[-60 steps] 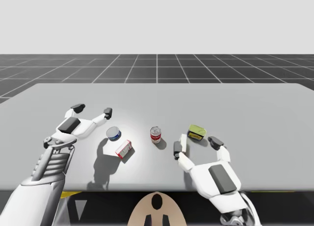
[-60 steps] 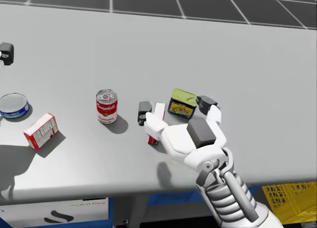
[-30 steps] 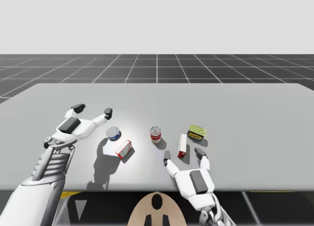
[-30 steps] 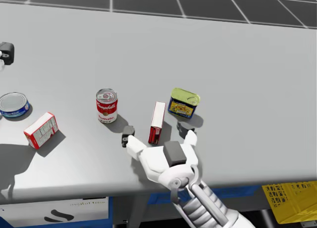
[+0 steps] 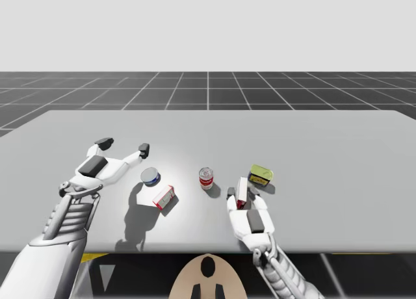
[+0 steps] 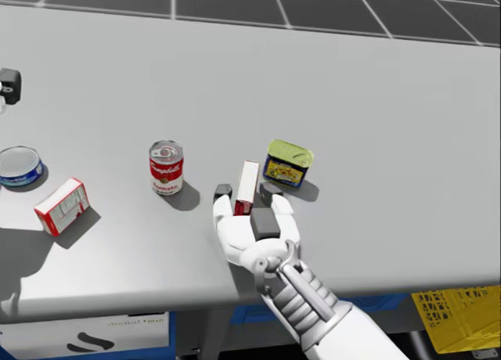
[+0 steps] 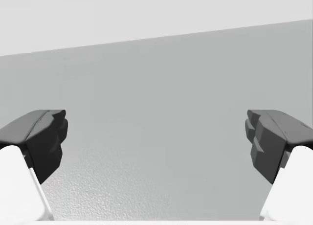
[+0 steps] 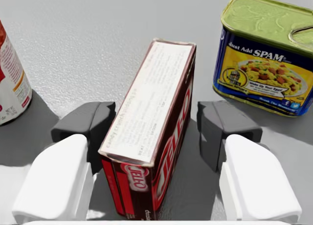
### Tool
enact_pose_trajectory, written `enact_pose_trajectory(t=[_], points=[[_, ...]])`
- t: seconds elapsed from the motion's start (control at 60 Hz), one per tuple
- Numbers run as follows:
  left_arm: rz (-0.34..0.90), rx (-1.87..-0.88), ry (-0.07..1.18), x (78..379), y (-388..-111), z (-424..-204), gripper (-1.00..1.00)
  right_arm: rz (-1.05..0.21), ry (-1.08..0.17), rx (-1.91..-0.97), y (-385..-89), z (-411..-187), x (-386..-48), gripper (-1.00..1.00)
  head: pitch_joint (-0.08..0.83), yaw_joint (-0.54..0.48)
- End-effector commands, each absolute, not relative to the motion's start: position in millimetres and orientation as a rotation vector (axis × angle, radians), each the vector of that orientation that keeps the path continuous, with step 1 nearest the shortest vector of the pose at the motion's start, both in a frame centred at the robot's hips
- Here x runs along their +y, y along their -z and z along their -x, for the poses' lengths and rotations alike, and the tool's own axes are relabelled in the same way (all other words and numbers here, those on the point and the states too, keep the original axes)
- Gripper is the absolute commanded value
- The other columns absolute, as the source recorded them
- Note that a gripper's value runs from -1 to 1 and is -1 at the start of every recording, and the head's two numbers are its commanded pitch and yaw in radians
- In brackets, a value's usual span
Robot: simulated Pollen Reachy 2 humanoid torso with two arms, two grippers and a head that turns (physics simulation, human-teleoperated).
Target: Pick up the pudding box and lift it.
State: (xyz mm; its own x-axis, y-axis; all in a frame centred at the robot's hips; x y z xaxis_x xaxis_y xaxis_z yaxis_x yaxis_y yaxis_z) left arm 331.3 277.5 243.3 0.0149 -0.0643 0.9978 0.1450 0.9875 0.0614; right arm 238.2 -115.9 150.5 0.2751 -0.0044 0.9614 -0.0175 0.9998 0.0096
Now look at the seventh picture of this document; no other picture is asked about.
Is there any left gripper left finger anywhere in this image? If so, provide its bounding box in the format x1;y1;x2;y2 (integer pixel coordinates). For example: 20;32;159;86
0;109;68;222

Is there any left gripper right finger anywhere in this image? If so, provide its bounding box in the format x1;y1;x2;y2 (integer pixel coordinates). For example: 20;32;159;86
245;109;313;221

